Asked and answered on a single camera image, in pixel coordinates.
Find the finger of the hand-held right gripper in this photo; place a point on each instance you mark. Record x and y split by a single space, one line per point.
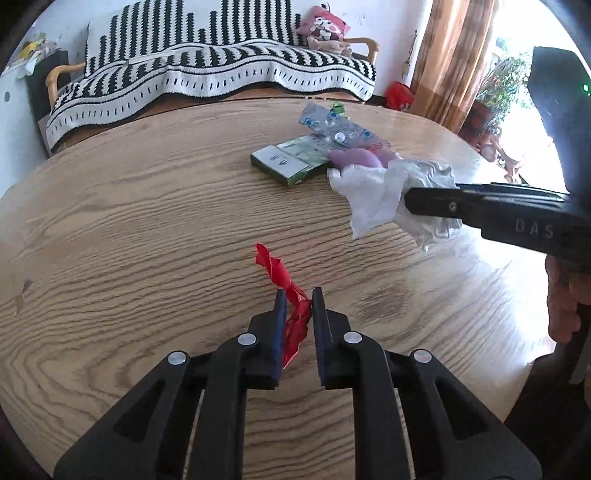
508 188
434 203

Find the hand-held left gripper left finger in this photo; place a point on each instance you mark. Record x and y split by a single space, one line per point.
278 332

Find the pink plush toy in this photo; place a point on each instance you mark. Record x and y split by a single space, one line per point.
323 27

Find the person's right hand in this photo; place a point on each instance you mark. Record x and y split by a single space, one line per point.
561 300

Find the red twisted wrapper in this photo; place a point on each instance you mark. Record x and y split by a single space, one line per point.
277 272

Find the silver blister pack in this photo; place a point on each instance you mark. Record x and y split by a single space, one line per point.
323 122

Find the yellow white clutter pile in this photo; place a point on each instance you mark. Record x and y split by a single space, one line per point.
32 48

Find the potted green plant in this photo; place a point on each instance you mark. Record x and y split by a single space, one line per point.
503 87

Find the white cabinet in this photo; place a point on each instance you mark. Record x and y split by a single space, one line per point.
14 138

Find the bright green wrapper scrap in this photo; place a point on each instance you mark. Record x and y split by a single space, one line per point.
338 108

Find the black and white striped sofa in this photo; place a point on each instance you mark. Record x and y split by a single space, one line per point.
184 69

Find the purple balloon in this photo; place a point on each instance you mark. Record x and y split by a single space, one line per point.
355 158

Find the clear plastic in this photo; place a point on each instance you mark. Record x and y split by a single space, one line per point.
429 173

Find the green white carton box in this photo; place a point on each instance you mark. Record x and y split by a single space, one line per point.
281 161

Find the person's dark clothing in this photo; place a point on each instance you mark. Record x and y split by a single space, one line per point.
545 415

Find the red bag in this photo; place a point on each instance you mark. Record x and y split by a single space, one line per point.
398 94

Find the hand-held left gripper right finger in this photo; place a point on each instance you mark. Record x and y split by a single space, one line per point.
321 341

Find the black cabinet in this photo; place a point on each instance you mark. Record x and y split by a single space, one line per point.
39 92

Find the brown orange curtain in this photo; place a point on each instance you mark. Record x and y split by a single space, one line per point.
448 55

